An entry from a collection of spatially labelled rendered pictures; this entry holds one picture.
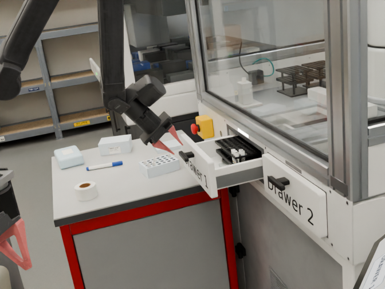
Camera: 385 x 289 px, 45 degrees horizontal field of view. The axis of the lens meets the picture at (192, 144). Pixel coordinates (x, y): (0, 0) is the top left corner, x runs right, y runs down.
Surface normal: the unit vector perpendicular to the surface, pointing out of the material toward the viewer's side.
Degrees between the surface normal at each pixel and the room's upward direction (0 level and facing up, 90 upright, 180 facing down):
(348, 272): 90
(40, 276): 0
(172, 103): 90
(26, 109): 90
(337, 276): 90
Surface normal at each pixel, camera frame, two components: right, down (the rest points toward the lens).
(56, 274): -0.12, -0.94
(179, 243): 0.29, 0.28
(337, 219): -0.95, 0.21
